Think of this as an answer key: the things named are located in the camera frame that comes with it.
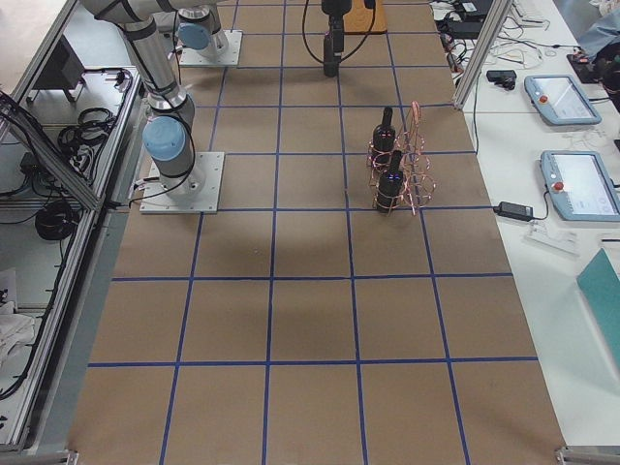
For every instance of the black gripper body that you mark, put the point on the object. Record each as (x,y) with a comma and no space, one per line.
(332,21)

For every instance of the dark wine bottle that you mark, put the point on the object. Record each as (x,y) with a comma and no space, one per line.
(390,184)
(383,138)
(333,46)

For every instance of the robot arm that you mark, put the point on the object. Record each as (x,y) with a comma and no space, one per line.
(167,137)
(200,29)

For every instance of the wooden tray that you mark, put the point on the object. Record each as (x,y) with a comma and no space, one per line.
(359,18)

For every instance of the upper teach pendant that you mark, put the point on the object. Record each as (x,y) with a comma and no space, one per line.
(560,100)

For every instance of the teach pendant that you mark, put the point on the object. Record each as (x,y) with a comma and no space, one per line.
(579,186)
(560,100)

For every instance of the black power adapter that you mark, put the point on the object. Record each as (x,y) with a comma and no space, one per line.
(514,211)

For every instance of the lower teach pendant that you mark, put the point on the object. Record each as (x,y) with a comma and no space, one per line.
(579,186)

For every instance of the teal folder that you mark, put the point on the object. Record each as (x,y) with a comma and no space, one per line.
(599,283)

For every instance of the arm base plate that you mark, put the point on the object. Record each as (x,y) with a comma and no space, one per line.
(198,193)
(203,50)

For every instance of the aluminium frame post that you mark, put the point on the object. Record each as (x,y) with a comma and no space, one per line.
(489,32)

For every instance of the copper wire bottle basket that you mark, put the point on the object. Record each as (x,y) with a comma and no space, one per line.
(418,185)

